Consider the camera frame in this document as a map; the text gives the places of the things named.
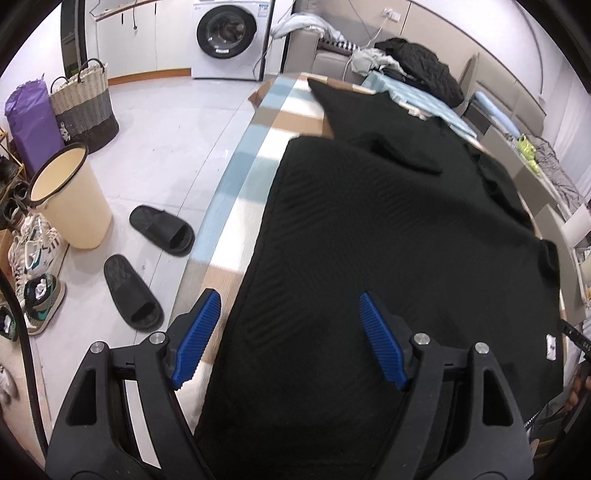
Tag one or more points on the grey sofa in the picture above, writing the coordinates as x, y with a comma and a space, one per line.
330, 60

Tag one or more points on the black slipper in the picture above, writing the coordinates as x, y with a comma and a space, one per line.
161, 228
131, 290

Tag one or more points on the brown blue checked blanket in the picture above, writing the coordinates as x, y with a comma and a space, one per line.
258, 152

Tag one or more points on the white green sneaker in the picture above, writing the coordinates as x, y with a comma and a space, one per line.
37, 251

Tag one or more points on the woven laundry basket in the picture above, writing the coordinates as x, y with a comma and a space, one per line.
87, 110

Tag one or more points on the white cabinet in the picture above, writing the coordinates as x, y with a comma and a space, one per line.
138, 37

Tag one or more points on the white blue throw blanket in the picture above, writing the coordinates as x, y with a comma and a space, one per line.
302, 25

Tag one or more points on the black jacket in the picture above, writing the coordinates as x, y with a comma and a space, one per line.
425, 69

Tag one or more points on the light blue pillow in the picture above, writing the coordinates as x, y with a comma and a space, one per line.
498, 113

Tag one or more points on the person's right hand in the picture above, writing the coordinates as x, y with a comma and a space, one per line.
578, 387

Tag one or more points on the yellow green item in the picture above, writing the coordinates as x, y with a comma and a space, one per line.
527, 150

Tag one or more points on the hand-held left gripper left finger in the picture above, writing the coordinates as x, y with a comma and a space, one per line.
196, 337

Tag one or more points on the grey bedding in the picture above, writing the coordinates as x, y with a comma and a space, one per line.
561, 170

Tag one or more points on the white wall socket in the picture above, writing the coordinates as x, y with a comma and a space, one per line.
391, 14

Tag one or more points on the black knit sweater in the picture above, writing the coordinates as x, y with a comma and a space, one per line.
369, 221

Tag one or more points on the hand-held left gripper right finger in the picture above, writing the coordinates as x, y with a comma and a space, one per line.
383, 341

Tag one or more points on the grey white clothes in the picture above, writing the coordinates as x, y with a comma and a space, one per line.
369, 60

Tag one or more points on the light blue plaid cloth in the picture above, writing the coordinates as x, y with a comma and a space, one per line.
415, 99

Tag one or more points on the black white striped cloth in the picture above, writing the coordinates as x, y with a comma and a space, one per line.
339, 45

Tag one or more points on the grey green sneaker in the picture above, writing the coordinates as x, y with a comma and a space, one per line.
44, 300

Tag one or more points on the purple plastic bag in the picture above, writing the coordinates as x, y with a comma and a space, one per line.
32, 124

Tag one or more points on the white washing machine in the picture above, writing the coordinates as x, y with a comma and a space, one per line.
249, 55

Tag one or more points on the cream plastic bin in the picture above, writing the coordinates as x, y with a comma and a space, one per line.
78, 207

